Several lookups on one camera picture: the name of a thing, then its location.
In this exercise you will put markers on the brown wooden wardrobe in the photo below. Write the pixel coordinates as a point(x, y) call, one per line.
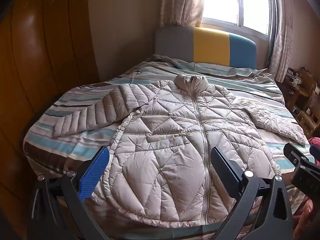
point(42, 67)

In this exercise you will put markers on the wooden side table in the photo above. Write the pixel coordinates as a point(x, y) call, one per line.
point(297, 87)

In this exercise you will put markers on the wooden chair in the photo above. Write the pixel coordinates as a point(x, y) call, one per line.
point(308, 120)

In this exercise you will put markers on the grey yellow blue headboard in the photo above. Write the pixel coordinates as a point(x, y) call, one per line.
point(212, 46)

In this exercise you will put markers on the beige quilted puffer jacket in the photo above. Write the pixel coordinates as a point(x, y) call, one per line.
point(175, 142)

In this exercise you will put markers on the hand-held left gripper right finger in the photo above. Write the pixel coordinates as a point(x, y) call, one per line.
point(226, 166)

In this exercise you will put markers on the striped bed blanket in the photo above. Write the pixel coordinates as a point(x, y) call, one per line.
point(82, 140)

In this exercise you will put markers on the red cloth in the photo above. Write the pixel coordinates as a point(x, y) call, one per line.
point(315, 141)

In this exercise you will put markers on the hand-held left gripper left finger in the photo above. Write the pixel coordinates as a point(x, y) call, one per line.
point(93, 170)

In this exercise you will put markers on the person's right hand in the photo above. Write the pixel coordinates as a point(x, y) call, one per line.
point(303, 220)

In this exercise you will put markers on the window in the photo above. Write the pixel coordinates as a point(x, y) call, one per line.
point(237, 3)

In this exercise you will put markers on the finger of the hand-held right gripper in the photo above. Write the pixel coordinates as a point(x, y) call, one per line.
point(315, 155)
point(295, 153)

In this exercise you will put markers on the beige patterned curtain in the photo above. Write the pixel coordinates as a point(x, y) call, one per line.
point(182, 2)
point(281, 37)

